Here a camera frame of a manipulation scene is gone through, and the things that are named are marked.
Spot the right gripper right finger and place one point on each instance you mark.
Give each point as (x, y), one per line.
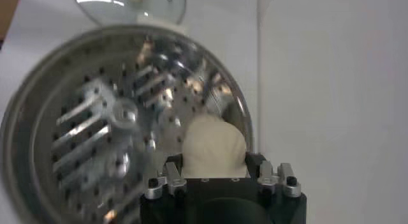
(266, 177)

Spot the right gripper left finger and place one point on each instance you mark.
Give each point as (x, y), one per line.
(175, 180)

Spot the white steamed baozi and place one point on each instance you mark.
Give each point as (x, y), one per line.
(213, 145)

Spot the round glass lid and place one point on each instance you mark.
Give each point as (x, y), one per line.
(105, 8)

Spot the stainless steel steamer basket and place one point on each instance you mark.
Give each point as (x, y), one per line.
(79, 132)

